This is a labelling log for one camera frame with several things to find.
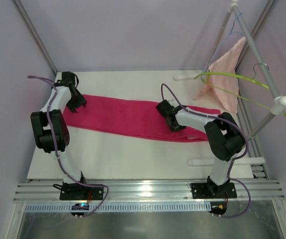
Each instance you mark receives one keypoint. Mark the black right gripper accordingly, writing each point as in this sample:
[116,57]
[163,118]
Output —
[169,119]

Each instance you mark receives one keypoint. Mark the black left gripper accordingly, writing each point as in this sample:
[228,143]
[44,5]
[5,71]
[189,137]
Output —
[76,101]

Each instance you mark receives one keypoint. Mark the pink trousers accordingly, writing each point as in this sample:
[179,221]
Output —
[128,118]

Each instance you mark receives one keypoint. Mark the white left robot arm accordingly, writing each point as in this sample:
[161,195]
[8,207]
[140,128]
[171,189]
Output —
[51,133]

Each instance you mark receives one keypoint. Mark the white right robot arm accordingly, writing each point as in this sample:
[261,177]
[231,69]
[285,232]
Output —
[225,139]

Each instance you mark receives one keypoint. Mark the green plastic hanger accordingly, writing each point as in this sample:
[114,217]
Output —
[248,88]

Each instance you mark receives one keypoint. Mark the light pink towel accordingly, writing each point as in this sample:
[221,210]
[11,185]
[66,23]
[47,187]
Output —
[225,88]

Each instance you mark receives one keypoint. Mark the left electronics board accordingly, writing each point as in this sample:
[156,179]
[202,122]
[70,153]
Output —
[78,210]

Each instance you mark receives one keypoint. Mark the electronics board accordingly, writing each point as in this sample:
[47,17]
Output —
[218,208]
[78,210]

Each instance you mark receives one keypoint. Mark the right electronics board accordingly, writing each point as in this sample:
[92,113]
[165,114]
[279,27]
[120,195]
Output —
[218,208]

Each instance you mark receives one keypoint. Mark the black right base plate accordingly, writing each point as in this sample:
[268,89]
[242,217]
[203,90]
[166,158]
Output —
[211,191]

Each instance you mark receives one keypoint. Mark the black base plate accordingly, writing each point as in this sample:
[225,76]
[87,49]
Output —
[74,191]
[211,191]

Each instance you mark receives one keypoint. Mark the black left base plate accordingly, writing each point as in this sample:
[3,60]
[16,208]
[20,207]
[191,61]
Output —
[74,191]

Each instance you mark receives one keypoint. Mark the blue wire hanger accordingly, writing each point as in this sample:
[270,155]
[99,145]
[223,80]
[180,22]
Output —
[220,39]

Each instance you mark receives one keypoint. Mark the slotted cable duct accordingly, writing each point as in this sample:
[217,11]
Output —
[120,207]

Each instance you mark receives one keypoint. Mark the aluminium front rail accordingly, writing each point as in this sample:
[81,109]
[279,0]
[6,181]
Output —
[143,190]

